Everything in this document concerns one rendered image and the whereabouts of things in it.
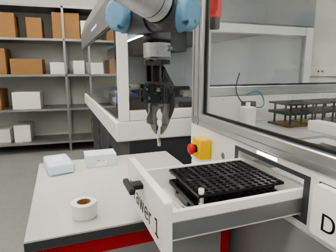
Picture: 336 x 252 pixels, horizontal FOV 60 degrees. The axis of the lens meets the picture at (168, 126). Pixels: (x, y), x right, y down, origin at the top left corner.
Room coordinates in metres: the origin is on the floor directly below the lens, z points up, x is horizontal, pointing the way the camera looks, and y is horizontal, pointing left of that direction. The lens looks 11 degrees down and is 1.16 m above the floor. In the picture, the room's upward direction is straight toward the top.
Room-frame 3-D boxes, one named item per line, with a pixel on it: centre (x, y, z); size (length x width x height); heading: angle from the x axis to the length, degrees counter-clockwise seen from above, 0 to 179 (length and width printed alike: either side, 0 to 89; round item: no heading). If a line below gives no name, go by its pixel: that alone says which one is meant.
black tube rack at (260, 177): (0.69, -0.14, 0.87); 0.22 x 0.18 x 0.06; 110
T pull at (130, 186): (0.61, 0.08, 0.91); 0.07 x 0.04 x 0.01; 20
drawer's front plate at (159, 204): (0.62, 0.05, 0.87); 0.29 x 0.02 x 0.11; 20
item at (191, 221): (0.69, -0.15, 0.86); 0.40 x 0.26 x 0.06; 110
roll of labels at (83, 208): (0.75, 0.23, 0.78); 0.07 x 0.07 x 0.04
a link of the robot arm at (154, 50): (0.82, 0.03, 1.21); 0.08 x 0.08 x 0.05
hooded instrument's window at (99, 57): (2.45, 0.02, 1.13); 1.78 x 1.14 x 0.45; 20
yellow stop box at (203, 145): (1.03, -0.12, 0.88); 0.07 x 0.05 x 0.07; 20
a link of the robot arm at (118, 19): (0.73, 0.08, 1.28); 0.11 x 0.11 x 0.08; 52
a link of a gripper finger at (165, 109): (0.81, 0.01, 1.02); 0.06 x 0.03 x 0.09; 166
